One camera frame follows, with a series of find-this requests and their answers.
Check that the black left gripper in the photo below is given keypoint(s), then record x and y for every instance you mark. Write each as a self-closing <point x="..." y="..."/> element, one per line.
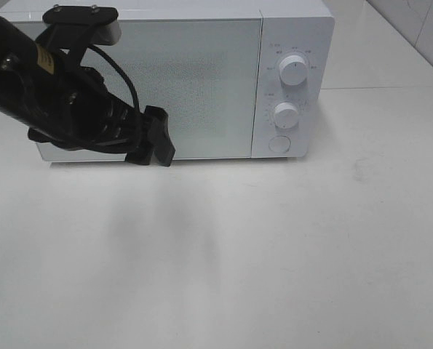
<point x="73" y="110"/>

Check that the round white door button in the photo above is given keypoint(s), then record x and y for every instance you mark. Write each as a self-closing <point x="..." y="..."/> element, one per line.
<point x="279" y="144"/>

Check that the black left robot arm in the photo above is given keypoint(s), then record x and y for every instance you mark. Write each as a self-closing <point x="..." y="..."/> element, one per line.
<point x="44" y="85"/>

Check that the white microwave oven body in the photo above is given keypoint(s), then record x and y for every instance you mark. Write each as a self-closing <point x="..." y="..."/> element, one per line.
<point x="287" y="27"/>

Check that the lower white timer knob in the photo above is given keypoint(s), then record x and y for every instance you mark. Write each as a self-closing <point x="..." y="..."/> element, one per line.
<point x="286" y="115"/>

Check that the upper white power knob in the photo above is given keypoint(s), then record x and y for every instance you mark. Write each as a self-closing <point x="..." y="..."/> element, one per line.
<point x="293" y="69"/>

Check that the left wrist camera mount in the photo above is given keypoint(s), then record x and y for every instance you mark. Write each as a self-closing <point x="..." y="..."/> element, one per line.
<point x="72" y="29"/>

